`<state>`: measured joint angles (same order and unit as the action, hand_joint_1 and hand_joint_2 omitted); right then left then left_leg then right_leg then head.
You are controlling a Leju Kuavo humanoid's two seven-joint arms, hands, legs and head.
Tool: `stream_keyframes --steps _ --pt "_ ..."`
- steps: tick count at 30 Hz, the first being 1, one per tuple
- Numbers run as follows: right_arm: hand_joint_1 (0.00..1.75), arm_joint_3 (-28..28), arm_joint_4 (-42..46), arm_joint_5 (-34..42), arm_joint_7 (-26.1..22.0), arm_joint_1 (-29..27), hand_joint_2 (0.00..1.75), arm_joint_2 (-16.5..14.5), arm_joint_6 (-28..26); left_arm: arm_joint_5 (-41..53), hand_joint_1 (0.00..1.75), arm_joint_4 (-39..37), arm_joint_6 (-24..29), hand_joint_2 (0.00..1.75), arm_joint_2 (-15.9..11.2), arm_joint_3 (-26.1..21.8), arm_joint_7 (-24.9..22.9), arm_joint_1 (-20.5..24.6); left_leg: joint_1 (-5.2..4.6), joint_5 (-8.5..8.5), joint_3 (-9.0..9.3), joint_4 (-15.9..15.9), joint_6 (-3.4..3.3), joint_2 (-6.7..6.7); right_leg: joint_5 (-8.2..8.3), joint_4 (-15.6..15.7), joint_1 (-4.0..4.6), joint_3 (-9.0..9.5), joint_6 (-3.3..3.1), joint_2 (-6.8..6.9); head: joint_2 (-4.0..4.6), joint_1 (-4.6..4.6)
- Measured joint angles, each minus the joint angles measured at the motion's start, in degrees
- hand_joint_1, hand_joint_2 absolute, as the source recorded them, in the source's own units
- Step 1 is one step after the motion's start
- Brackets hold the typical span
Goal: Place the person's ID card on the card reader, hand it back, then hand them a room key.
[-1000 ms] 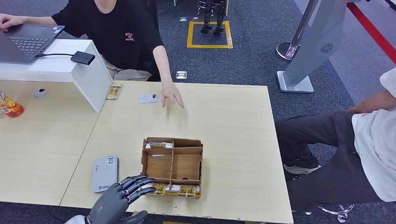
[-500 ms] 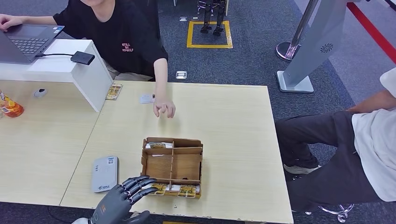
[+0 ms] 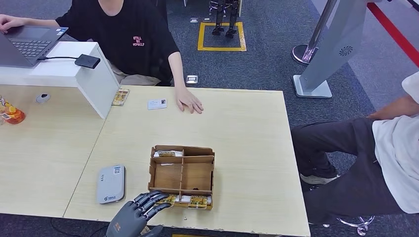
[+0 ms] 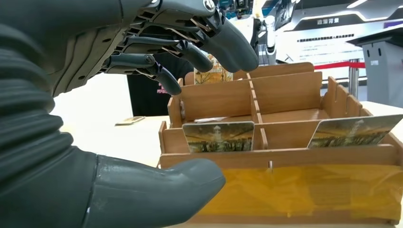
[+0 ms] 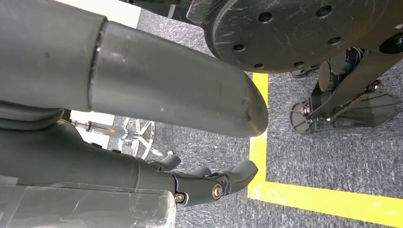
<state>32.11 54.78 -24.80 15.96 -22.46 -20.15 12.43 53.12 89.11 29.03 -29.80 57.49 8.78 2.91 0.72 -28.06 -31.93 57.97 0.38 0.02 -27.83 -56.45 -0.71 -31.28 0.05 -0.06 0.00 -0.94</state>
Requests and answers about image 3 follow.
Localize person's right hand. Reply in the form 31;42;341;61
0;14;27;34

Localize person's left hand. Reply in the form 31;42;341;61
175;86;204;115

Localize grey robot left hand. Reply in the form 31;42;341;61
105;191;172;237

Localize white ID card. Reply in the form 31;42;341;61
147;98;168;111

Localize wooden compartment box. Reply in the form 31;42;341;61
148;145;216;210

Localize grey card reader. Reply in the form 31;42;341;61
96;164;126;205

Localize white paper card sleeve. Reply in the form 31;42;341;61
180;195;212;203
154;150;184;158

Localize stack of yellow key cards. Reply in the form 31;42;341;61
112;88;130;106

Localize person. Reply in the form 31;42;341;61
291;71;419;226
0;0;204;115

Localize grey laptop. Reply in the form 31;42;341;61
0;26;69;69

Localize yellow floor tape square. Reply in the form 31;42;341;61
198;22;248;52

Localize black adapter box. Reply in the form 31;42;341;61
74;54;101;69

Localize orange drink bottle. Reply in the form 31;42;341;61
0;95;26;125

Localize black humanoid robot legs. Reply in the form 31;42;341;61
212;0;240;38

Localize white desk riser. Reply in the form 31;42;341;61
0;40;120;119

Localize white shoe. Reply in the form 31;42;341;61
300;173;341;186

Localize grey kiosk stand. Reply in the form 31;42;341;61
293;0;372;99

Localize chrome chair base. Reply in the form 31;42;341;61
322;216;376;237

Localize black adapter cable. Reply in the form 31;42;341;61
38;56;79;61

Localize chrome stanchion post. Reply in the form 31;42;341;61
292;0;339;66

